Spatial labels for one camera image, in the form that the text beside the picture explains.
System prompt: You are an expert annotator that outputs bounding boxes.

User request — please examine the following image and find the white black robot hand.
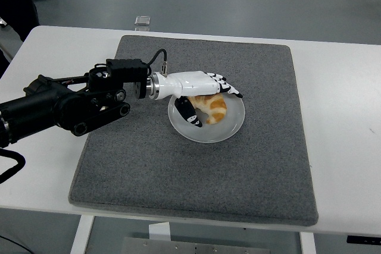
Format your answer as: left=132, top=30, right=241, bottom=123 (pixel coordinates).
left=154, top=70, right=243, bottom=128

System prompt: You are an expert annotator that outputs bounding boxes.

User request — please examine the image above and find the golden croissant bread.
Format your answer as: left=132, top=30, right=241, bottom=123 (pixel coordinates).
left=188, top=93, right=228, bottom=126

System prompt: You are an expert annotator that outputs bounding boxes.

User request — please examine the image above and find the round white plate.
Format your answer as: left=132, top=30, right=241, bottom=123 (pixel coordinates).
left=167, top=95, right=246, bottom=144

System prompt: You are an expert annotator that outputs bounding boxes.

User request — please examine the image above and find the grey metal plate with screws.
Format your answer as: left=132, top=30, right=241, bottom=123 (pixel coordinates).
left=120, top=236, right=271, bottom=254

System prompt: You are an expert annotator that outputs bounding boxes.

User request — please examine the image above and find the grey felt mat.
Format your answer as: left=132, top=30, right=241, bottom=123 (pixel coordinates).
left=67, top=35, right=319, bottom=227

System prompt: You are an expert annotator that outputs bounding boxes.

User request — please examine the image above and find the white table leg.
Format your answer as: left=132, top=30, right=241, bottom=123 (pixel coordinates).
left=70, top=215, right=95, bottom=254
left=299, top=231, right=317, bottom=254

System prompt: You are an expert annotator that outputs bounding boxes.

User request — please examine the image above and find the black table control panel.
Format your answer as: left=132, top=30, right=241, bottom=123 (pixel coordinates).
left=346, top=235, right=381, bottom=244

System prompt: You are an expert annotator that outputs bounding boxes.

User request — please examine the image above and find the white table centre bracket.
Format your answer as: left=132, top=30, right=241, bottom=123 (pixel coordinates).
left=148, top=222, right=171, bottom=242

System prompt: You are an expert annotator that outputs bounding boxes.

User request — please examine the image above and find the thin black floor cable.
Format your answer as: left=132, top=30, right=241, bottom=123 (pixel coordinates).
left=0, top=234, right=32, bottom=254

